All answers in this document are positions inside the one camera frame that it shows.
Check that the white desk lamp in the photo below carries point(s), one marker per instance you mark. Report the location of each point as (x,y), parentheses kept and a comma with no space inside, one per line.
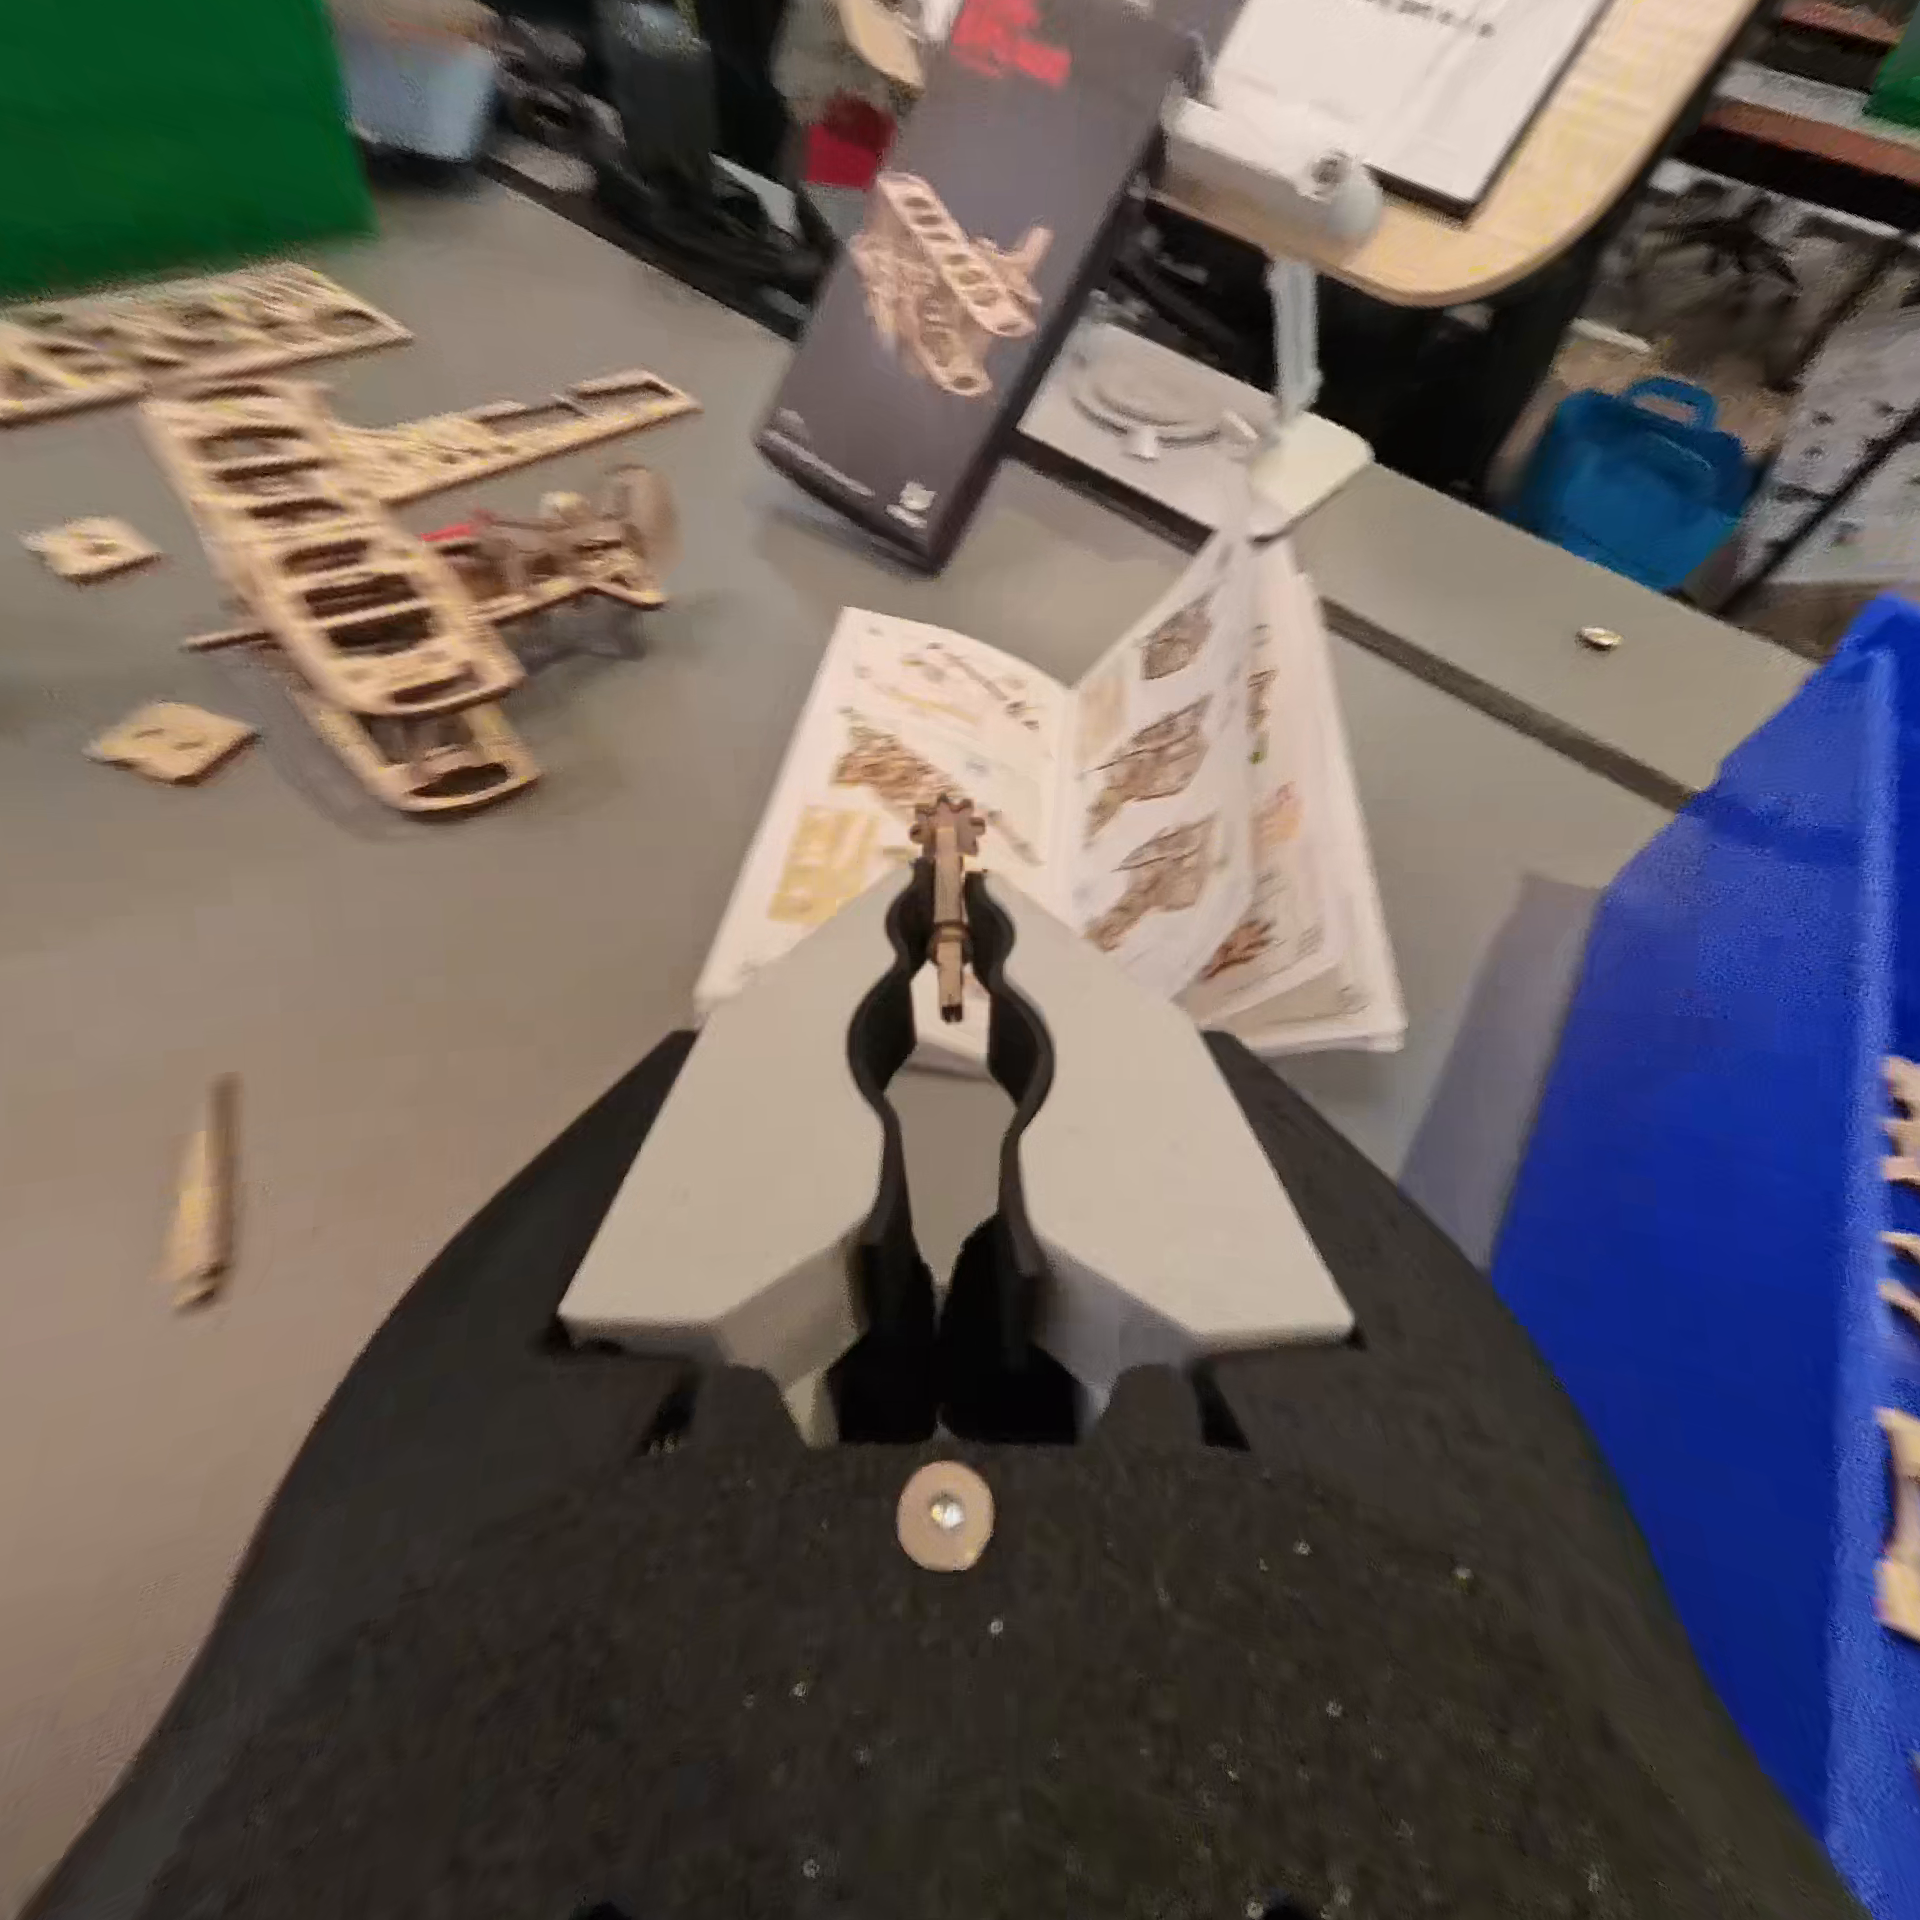
(1297,449)

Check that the small square wooden offcut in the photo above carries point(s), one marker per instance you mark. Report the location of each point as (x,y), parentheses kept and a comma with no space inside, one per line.
(167,741)
(88,547)

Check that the red object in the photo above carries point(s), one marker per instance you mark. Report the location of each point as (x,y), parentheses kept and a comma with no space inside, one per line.
(851,143)

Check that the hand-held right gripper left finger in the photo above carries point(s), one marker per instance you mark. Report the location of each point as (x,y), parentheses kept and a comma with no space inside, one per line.
(722,1200)

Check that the blue plastic bin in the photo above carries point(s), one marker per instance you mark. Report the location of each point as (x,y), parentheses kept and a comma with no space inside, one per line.
(1694,1200)

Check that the pointed wooden blade piece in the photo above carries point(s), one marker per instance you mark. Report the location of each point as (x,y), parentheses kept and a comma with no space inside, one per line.
(198,1185)

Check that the large wooden parts sheet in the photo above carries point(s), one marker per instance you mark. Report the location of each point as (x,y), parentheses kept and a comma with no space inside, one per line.
(178,335)

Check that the black product box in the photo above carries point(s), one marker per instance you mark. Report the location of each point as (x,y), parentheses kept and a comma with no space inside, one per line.
(960,284)

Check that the grey plastic box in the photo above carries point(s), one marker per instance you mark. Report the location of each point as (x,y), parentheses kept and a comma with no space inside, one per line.
(419,93)

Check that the dark equipment pile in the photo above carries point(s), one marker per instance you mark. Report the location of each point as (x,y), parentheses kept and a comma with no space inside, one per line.
(675,165)

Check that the blue basket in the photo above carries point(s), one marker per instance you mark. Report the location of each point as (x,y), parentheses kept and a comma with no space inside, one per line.
(1627,478)

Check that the wooden biplane model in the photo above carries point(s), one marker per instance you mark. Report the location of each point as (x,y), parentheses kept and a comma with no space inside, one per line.
(360,599)

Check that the green panel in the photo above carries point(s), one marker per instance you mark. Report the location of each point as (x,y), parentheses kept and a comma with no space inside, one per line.
(165,136)

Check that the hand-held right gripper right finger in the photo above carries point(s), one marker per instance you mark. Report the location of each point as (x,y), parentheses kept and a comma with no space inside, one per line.
(1187,1200)

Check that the wooden pieces in bin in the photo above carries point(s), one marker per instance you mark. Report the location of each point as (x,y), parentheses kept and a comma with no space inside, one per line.
(1900,1499)

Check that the light wood table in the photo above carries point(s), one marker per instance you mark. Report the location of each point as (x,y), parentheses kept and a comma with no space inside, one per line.
(1591,165)

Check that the white round stand base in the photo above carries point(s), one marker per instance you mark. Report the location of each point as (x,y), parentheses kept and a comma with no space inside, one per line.
(1156,390)

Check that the white paper board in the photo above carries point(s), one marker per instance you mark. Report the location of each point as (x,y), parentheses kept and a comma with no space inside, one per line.
(1396,75)

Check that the wooden axle with gear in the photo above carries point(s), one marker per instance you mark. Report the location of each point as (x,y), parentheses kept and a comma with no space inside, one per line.
(946,900)

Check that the grey desk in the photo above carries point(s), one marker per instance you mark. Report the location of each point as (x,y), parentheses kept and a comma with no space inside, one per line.
(448,975)

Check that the instruction booklet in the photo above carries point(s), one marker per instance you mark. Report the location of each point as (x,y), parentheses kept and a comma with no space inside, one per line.
(1169,778)

